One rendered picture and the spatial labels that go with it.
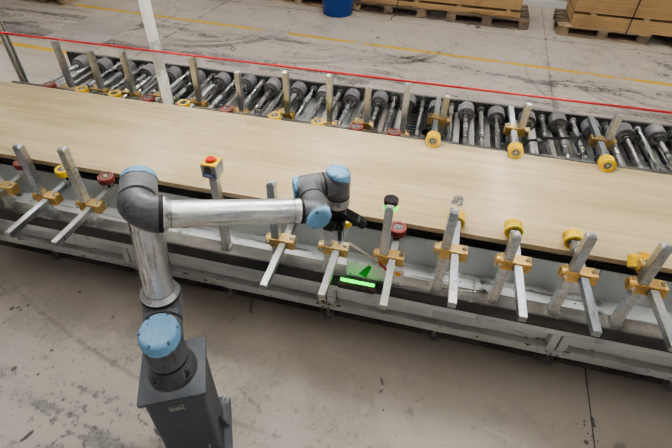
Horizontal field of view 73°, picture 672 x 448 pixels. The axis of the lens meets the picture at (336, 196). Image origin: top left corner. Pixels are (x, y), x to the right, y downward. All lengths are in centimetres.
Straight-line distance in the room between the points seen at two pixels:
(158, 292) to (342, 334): 127
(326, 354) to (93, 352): 131
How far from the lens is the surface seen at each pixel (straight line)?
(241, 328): 285
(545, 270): 234
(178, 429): 225
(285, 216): 150
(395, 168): 244
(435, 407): 263
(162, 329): 185
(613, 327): 230
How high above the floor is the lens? 232
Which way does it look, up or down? 39 degrees down
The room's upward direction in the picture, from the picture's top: 1 degrees clockwise
